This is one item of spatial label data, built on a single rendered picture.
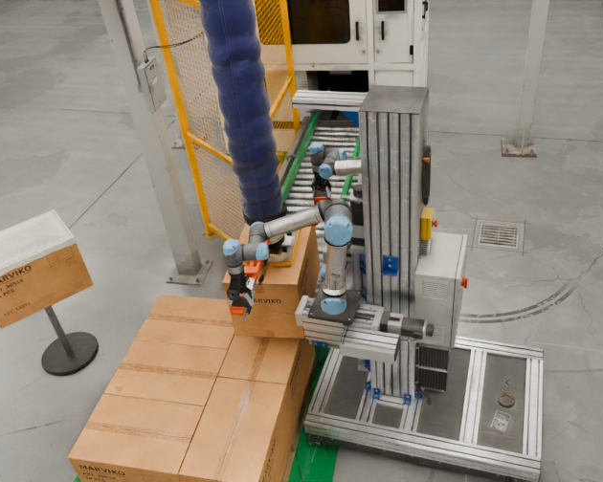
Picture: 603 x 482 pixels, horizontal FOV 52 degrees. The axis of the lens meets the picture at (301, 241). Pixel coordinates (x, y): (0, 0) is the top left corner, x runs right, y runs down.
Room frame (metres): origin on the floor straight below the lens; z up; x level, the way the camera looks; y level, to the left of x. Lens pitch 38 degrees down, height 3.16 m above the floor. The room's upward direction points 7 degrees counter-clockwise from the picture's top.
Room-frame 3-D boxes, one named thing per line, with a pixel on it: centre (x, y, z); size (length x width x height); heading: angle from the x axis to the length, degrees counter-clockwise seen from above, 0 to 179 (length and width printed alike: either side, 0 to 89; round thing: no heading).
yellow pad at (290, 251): (2.67, 0.08, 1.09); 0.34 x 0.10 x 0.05; 166
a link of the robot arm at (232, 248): (2.13, 0.30, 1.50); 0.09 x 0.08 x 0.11; 84
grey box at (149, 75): (3.83, 0.83, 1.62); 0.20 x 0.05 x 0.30; 163
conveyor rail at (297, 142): (4.07, 0.14, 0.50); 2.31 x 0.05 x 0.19; 163
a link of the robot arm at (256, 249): (2.13, 0.20, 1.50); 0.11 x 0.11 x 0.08; 84
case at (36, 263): (3.11, 1.74, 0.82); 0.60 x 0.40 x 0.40; 121
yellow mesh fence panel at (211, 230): (4.03, 0.57, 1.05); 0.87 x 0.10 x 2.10; 35
